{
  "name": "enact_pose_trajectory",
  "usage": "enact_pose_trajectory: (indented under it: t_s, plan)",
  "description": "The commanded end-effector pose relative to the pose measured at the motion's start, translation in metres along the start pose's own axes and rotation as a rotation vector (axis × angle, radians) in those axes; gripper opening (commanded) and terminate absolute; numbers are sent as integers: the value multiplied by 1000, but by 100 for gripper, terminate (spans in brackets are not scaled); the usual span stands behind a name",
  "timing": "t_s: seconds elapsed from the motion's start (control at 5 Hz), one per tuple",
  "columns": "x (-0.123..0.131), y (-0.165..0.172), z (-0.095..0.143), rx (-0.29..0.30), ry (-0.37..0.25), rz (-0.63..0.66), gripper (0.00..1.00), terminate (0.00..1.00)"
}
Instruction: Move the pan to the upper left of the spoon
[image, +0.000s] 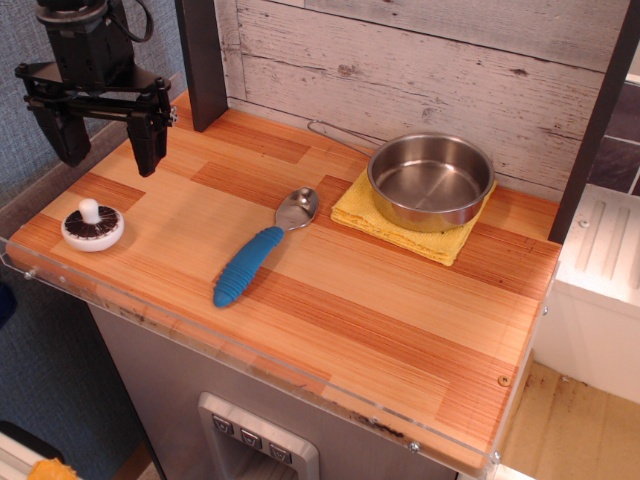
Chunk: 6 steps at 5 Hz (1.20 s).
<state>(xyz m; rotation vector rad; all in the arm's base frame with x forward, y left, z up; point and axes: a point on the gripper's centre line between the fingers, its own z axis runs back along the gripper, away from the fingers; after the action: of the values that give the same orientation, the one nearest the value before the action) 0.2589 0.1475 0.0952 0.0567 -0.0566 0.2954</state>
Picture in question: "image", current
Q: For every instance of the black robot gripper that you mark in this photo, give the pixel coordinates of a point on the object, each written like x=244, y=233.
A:
x=94, y=74

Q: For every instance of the stainless steel pan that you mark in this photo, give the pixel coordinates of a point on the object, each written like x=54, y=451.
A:
x=423, y=182

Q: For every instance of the white toy mushroom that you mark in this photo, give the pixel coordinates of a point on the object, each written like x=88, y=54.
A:
x=93, y=227

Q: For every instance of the yellow folded cloth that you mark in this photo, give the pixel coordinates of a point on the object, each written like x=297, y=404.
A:
x=355, y=209

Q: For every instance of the grey toy fridge cabinet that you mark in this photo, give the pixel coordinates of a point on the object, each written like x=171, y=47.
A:
x=207, y=420

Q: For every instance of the yellow object at corner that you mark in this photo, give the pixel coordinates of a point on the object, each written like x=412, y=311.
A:
x=51, y=469

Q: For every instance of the white toy sink unit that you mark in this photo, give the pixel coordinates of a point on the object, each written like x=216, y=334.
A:
x=589, y=327

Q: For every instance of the dark left shelf post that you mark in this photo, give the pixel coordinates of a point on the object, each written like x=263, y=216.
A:
x=202, y=57

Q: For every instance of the dark shelf post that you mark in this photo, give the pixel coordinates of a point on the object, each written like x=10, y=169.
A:
x=202, y=57
x=611, y=87

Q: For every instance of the clear acrylic guard rail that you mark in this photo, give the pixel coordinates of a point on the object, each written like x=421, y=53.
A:
x=425, y=355

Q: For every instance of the blue handled metal spoon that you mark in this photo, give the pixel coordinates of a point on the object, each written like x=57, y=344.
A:
x=296, y=211

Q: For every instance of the dark right shelf post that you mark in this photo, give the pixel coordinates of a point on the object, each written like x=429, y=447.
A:
x=611, y=87

